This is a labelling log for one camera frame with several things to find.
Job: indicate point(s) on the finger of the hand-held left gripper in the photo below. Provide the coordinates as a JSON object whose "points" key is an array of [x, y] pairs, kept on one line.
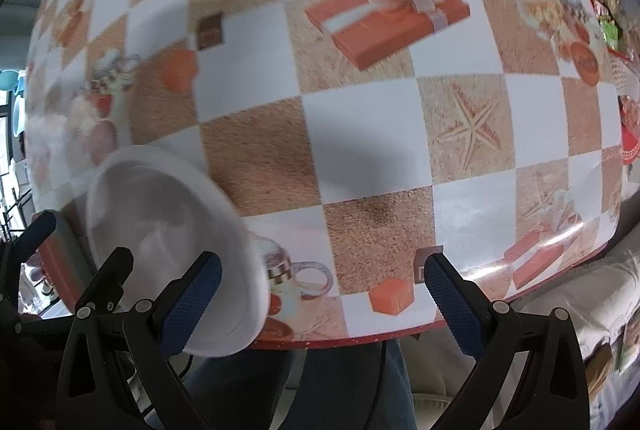
{"points": [[116, 267], [39, 230]]}

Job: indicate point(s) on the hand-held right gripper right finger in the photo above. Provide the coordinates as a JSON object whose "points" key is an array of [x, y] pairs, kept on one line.
{"points": [[450, 310]]}

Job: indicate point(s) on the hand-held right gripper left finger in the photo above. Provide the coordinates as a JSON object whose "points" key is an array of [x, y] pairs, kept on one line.
{"points": [[192, 305]]}

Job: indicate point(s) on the white bowl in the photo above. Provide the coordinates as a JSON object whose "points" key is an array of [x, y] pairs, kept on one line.
{"points": [[150, 210]]}

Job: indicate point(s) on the black metal rack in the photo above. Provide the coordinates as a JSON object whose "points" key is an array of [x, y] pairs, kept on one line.
{"points": [[11, 205]]}

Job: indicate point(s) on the person's jeans legs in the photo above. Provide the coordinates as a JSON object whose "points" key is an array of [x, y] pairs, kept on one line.
{"points": [[325, 385]]}

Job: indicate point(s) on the teal plastic basin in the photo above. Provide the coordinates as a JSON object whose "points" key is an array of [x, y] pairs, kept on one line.
{"points": [[10, 80]]}

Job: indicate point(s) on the colourful printed booklet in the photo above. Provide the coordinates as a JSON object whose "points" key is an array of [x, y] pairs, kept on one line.
{"points": [[620, 355]]}

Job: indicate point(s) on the checkered printed tablecloth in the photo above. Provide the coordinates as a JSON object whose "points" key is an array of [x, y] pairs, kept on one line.
{"points": [[360, 124]]}

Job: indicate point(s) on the round table red patterned top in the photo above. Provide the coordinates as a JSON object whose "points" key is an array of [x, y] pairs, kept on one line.
{"points": [[631, 119]]}

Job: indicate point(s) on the green snack packet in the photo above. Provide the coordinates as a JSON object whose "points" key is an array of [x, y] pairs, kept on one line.
{"points": [[612, 33]]}

